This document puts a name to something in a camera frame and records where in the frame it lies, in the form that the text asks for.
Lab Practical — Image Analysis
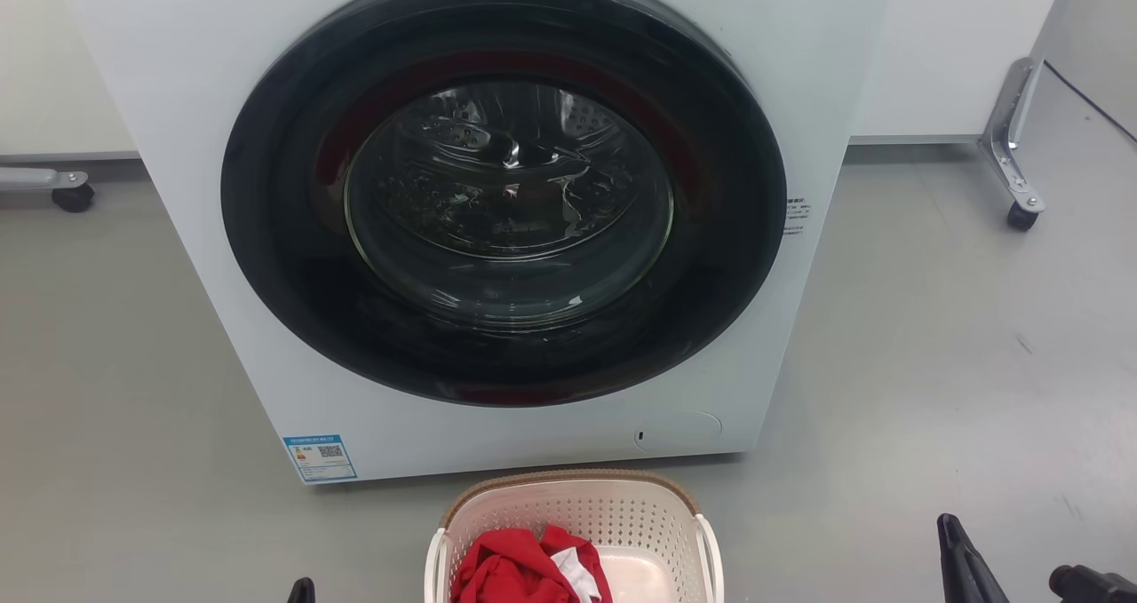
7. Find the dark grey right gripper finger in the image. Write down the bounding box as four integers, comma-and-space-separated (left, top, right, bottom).
1048, 565, 1137, 603
937, 514, 1011, 603

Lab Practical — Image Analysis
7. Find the white perforated laundry basket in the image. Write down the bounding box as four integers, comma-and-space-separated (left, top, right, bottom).
425, 470, 725, 603

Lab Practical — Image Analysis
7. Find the blue energy label sticker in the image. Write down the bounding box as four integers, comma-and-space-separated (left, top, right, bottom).
282, 434, 358, 483

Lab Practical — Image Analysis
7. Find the red garment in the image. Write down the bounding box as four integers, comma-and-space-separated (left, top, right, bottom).
450, 524, 614, 603

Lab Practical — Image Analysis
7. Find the white garment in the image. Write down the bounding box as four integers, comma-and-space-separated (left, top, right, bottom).
553, 548, 603, 602

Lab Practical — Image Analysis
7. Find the white round filter cover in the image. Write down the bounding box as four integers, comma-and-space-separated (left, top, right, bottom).
633, 410, 723, 451

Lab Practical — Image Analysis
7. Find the black round washing machine door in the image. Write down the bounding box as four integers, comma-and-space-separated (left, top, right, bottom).
220, 0, 788, 407

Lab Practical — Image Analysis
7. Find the white front-load washing machine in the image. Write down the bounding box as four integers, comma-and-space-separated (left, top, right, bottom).
58, 0, 894, 485

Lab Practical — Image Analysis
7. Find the grey horizontal stand leg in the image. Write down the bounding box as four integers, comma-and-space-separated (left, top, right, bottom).
0, 167, 91, 192

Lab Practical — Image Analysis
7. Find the silver angled metal stand frame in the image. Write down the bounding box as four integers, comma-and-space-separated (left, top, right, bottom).
978, 0, 1081, 211

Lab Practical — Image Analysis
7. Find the thin black cable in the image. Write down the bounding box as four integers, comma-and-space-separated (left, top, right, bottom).
1044, 61, 1137, 143

